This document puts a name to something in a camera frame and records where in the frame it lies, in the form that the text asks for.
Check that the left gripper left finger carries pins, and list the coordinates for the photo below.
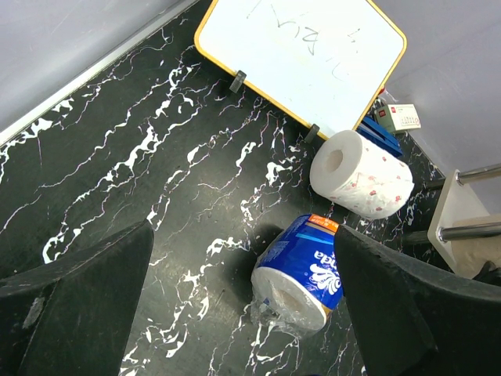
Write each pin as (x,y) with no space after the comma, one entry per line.
(74,316)

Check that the white red-dotted roll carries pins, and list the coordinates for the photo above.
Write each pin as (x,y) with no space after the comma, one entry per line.
(358,175)

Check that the white two-tier shelf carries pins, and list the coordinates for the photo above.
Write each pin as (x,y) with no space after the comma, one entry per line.
(459,214)

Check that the blue roll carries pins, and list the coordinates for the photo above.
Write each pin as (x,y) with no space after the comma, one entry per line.
(295,281)

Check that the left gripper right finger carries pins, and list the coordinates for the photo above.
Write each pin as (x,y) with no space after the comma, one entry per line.
(412,318)

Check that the blue stapler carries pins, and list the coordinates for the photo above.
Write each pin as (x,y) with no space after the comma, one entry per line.
(375,133)

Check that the brown roll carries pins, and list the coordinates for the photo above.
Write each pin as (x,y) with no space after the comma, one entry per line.
(472,254)

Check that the white green cardboard box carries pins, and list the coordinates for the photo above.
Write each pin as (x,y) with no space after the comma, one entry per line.
(398,118)

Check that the small framed whiteboard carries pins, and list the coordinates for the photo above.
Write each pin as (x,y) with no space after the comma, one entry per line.
(321,62)

